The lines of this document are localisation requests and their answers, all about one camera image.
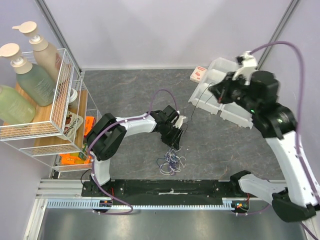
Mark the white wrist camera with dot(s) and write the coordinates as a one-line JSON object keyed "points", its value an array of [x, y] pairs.
{"points": [[180, 120], [247, 65]]}

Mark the beige pump bottle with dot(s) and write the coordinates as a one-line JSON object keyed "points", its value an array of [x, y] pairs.
{"points": [[45, 53]]}

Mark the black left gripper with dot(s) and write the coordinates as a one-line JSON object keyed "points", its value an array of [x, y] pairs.
{"points": [[174, 141]]}

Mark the wooden shelf board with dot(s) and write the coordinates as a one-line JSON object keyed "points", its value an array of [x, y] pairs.
{"points": [[40, 137]]}

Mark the grey-green pump bottle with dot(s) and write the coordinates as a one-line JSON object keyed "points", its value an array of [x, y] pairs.
{"points": [[32, 78]]}

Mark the white plastic compartment tray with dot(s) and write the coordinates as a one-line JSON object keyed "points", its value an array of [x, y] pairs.
{"points": [[210, 96]]}

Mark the light green bottle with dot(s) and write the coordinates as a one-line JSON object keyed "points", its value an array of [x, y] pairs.
{"points": [[14, 108]]}

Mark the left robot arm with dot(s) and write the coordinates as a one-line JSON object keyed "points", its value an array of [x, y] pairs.
{"points": [[136, 136]]}

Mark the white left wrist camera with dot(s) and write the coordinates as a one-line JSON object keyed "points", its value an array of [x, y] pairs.
{"points": [[180, 120]]}

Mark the white slotted cable duct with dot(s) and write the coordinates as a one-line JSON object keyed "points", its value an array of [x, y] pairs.
{"points": [[99, 204]]}

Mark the small red white box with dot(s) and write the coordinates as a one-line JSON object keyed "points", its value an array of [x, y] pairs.
{"points": [[197, 74]]}

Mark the small white cup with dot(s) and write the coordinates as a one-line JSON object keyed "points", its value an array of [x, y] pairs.
{"points": [[73, 96]]}

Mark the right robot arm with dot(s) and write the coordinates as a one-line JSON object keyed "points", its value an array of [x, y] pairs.
{"points": [[294, 200]]}

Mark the white wire basket shelf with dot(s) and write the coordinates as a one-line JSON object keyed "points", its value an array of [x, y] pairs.
{"points": [[69, 73]]}

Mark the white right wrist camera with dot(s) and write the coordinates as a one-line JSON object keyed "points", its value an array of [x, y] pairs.
{"points": [[247, 65]]}

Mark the orange snack packet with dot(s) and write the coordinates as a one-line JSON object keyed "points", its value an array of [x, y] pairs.
{"points": [[90, 122]]}

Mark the brown white snack bag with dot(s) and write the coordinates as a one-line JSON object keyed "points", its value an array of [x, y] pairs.
{"points": [[72, 124]]}

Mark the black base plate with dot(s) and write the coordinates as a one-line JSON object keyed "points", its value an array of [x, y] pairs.
{"points": [[172, 191]]}

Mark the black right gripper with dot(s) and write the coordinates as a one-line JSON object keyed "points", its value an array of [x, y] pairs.
{"points": [[229, 89]]}

